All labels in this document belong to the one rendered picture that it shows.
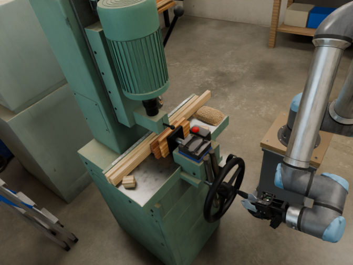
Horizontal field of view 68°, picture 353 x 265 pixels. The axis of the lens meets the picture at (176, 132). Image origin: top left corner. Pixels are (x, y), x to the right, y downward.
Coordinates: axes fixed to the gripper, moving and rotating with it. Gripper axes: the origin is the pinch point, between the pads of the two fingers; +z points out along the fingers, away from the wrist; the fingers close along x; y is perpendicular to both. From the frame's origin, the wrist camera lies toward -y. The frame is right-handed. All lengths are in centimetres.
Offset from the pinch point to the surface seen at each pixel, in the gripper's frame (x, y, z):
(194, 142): 4.5, 35.0, 9.2
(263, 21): -325, -10, 155
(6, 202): 65, 30, 94
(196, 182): 11.8, 20.9, 8.6
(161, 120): 6, 46, 21
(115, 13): 13, 87, 7
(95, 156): 24, 33, 62
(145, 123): 9, 45, 28
